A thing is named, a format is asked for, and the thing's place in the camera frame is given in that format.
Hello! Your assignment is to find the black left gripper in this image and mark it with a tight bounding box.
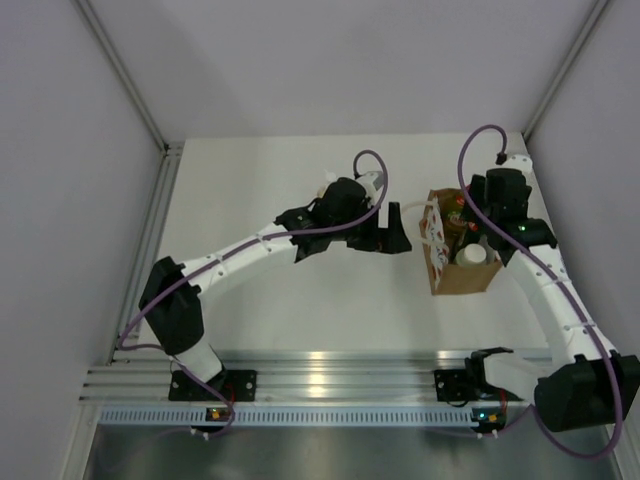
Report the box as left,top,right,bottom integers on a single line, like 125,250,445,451
331,201,411,255

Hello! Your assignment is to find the burlap canvas bag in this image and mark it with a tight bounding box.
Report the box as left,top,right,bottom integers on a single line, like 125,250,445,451
421,188,501,296

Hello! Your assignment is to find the cream pump soap bottle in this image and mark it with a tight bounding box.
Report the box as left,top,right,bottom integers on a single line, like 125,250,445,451
316,171,337,198

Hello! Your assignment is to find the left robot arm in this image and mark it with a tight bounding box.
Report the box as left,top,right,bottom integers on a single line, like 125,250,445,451
139,171,412,400

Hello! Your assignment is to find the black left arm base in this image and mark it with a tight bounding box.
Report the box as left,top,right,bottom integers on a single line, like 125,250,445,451
168,370,257,403

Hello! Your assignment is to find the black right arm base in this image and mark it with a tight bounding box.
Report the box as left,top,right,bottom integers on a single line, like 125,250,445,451
433,369,474,407

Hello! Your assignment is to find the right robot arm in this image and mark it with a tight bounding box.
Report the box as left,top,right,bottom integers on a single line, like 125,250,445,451
465,168,639,432

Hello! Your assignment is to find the green dish soap bottle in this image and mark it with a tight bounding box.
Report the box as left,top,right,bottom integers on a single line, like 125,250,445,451
443,210,481,243

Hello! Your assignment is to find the yellow dish soap bottle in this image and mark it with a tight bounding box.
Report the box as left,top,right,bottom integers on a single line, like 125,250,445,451
441,189,465,216

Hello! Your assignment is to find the white capped bottle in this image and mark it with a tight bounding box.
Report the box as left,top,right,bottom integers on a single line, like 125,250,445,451
455,243,487,268

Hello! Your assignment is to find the white rope bag handle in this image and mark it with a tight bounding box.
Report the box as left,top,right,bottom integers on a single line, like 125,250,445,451
401,200,438,247

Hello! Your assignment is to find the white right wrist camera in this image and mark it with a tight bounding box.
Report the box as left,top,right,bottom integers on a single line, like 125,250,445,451
495,153,533,175

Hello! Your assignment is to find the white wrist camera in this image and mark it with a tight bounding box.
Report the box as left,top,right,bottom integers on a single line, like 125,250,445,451
495,153,533,175
356,170,385,205

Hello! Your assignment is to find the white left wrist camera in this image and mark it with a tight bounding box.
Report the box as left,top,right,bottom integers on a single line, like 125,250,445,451
356,170,385,205

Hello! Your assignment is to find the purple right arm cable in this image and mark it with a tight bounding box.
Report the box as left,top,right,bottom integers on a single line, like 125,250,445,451
458,123,623,459

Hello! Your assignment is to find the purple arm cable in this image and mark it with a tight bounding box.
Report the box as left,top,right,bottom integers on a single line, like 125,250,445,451
115,149,389,435
458,123,623,459

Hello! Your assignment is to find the aluminium mounting rail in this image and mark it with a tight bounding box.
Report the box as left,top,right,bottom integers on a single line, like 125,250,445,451
80,350,471,405

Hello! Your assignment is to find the right aluminium frame post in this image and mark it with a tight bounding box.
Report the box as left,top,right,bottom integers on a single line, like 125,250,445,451
521,0,615,144

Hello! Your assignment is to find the aluminium frame post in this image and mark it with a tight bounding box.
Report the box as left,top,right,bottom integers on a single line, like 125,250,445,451
71,0,168,154
521,0,615,144

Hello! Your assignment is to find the left aluminium frame post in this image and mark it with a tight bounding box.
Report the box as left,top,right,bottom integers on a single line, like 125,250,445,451
71,0,168,154

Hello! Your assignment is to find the grey slotted cable duct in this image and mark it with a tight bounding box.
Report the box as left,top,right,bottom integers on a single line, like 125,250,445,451
99,406,505,429

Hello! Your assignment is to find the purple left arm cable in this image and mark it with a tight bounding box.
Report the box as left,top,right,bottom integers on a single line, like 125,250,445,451
115,149,389,435

